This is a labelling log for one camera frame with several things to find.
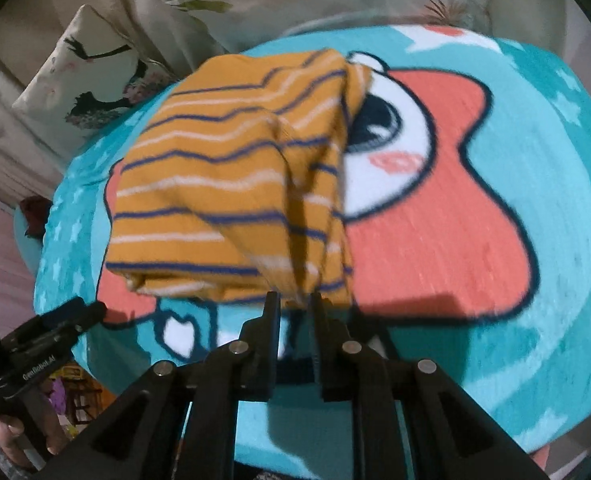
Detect mustard striped garment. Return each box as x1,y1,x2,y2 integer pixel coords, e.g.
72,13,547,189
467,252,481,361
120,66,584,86
105,49,371,307

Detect white cushion with crane print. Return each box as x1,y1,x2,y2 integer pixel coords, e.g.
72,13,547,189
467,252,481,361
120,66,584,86
12,4,175,166

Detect person's left hand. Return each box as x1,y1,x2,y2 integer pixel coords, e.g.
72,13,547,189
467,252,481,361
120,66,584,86
0,383,72,474

